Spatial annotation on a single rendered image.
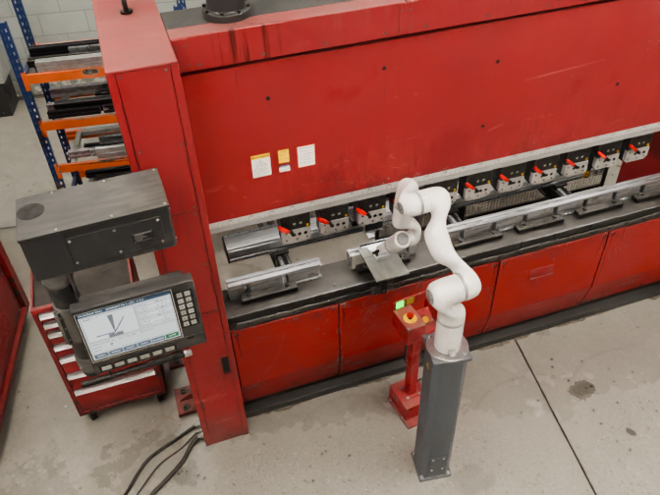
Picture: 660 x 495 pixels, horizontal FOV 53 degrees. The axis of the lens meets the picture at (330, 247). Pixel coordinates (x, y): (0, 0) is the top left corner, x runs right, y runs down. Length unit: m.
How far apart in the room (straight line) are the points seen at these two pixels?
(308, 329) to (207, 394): 0.63
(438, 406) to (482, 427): 0.82
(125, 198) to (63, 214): 0.21
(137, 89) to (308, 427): 2.28
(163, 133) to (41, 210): 0.51
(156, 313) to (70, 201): 0.53
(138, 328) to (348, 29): 1.44
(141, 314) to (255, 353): 1.14
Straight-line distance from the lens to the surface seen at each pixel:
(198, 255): 2.92
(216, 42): 2.65
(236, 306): 3.41
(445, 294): 2.70
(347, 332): 3.71
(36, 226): 2.39
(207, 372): 3.47
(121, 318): 2.60
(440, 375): 3.06
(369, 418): 4.00
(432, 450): 3.57
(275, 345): 3.60
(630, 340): 4.71
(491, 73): 3.22
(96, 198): 2.44
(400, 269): 3.38
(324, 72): 2.84
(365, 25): 2.80
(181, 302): 2.59
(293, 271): 3.42
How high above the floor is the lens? 3.30
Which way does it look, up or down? 41 degrees down
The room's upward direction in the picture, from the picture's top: 2 degrees counter-clockwise
